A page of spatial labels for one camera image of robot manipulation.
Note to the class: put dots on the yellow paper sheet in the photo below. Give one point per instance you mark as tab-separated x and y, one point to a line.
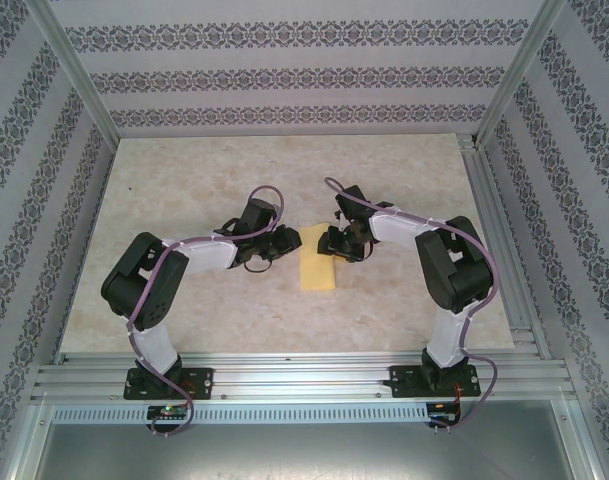
316	275

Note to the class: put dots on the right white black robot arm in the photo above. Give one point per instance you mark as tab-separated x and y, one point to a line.
446	340

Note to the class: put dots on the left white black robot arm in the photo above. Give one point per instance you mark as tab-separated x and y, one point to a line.
156	345

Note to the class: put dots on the grey sheet metal shelf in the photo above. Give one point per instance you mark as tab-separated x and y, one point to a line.
304	452

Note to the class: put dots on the circuit board with green light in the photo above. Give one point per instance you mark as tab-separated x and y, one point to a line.
166	411

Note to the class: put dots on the small dark circuit board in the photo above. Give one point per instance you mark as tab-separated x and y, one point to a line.
441	407

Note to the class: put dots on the aluminium side rail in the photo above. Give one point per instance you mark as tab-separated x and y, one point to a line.
489	200

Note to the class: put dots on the long aluminium mounting rail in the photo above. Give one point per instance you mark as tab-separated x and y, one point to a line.
294	375

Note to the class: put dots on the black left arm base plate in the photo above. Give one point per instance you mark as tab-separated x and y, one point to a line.
204	382

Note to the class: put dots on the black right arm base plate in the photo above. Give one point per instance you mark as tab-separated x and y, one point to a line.
401	380

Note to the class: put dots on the aluminium frame post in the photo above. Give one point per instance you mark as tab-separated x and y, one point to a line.
77	70
519	70

